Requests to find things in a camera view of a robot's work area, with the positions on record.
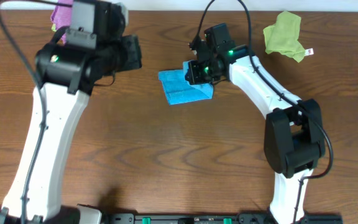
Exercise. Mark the olive green crumpled cloth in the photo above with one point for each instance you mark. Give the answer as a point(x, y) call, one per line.
point(282, 37)

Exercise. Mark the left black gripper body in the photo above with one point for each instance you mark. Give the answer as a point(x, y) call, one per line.
point(132, 52)

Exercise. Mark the blue microfiber cloth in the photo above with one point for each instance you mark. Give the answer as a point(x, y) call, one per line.
point(178, 91)

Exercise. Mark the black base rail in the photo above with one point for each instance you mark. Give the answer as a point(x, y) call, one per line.
point(252, 217)

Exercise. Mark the green cloth under purple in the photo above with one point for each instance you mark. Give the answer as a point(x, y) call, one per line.
point(53, 28)

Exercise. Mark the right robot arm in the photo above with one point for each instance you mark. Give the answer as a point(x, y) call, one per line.
point(293, 143)

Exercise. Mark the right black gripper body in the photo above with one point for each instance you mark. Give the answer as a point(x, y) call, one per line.
point(192, 72)

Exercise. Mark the purple folded cloth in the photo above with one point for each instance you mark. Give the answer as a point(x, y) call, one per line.
point(61, 16)

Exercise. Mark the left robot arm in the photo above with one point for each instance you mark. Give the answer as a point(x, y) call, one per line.
point(66, 70)

